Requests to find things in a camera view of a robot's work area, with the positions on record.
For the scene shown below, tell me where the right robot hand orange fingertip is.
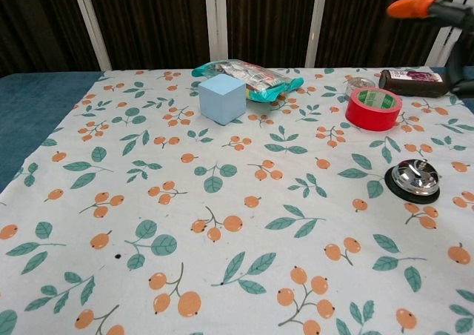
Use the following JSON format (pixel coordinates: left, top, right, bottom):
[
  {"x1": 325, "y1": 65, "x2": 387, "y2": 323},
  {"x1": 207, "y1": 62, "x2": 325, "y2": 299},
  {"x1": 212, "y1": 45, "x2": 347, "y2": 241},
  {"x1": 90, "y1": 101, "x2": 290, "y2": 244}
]
[{"x1": 386, "y1": 0, "x2": 474, "y2": 99}]

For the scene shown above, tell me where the silver call bell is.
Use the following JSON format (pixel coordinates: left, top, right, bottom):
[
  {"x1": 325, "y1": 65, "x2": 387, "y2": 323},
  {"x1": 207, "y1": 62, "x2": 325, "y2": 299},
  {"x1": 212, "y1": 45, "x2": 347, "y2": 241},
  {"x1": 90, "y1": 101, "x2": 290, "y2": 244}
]
[{"x1": 384, "y1": 158, "x2": 442, "y2": 205}]

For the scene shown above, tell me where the dark brown snack packet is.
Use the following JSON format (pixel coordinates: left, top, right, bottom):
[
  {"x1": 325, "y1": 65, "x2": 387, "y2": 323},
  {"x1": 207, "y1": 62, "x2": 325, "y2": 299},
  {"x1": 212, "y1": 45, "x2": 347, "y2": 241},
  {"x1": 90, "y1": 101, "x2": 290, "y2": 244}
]
[{"x1": 378, "y1": 69, "x2": 451, "y2": 99}]

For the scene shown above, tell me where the clear tape roll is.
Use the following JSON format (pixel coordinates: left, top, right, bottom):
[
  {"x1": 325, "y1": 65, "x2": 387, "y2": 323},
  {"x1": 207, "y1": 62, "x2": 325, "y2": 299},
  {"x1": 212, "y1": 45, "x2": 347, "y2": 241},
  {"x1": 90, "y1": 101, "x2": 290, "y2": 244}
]
[{"x1": 344, "y1": 76, "x2": 375, "y2": 99}]

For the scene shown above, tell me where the red tape roll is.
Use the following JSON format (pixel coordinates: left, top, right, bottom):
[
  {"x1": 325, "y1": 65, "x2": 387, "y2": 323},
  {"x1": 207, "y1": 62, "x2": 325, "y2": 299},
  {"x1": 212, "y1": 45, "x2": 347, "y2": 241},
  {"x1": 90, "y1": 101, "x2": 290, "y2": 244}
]
[{"x1": 344, "y1": 87, "x2": 403, "y2": 133}]

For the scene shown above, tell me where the teal snack bag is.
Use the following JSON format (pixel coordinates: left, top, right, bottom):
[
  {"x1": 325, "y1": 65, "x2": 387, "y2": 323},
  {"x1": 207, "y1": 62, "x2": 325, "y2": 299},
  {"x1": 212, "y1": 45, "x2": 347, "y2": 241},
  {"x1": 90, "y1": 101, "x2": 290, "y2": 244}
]
[{"x1": 191, "y1": 59, "x2": 305, "y2": 104}]

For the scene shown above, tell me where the light blue cube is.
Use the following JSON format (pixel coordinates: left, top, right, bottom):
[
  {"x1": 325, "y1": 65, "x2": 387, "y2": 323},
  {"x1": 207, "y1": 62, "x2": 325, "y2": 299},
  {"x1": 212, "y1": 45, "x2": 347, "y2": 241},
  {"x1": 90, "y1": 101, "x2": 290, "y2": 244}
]
[{"x1": 198, "y1": 73, "x2": 247, "y2": 126}]

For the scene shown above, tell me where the floral print white tablecloth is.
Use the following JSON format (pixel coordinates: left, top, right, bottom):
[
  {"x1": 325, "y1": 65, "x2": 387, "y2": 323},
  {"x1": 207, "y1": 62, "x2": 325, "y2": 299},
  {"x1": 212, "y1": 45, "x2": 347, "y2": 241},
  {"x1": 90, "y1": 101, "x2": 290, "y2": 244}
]
[{"x1": 0, "y1": 66, "x2": 474, "y2": 335}]

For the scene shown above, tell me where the white partition post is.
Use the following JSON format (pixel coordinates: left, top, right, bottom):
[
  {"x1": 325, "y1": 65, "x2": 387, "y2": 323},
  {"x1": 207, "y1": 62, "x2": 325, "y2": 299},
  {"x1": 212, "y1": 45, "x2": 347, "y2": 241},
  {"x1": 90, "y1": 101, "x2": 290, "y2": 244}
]
[
  {"x1": 69, "y1": 0, "x2": 113, "y2": 71},
  {"x1": 204, "y1": 0, "x2": 230, "y2": 62},
  {"x1": 424, "y1": 0, "x2": 474, "y2": 68},
  {"x1": 304, "y1": 0, "x2": 329, "y2": 69}
]

